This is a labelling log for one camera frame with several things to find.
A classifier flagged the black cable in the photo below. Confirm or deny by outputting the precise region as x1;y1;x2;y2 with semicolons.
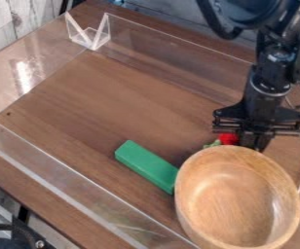
0;223;27;249

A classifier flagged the red knitted strawberry toy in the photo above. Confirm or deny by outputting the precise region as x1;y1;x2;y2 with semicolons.
204;133;238;148

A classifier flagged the wooden bowl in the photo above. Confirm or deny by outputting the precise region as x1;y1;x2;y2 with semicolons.
176;146;300;249

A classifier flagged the black device with screw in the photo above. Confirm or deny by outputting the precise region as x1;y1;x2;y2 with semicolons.
0;223;57;249

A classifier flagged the clear acrylic corner bracket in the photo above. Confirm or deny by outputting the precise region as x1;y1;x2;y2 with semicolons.
65;13;112;51

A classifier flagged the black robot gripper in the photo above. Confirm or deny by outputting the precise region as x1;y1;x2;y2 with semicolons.
213;87;300;152

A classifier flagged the clear acrylic front wall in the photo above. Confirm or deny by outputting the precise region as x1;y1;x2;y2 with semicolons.
0;125;197;249

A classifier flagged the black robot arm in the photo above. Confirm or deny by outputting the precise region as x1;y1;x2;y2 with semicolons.
196;0;300;152

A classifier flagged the clear acrylic back wall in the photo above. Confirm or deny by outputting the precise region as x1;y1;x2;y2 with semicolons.
100;13;300;140

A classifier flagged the green rectangular block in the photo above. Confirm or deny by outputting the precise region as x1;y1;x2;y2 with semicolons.
116;140;178;195

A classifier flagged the clear acrylic wall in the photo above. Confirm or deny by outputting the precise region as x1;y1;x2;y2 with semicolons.
100;13;300;140
0;125;197;249

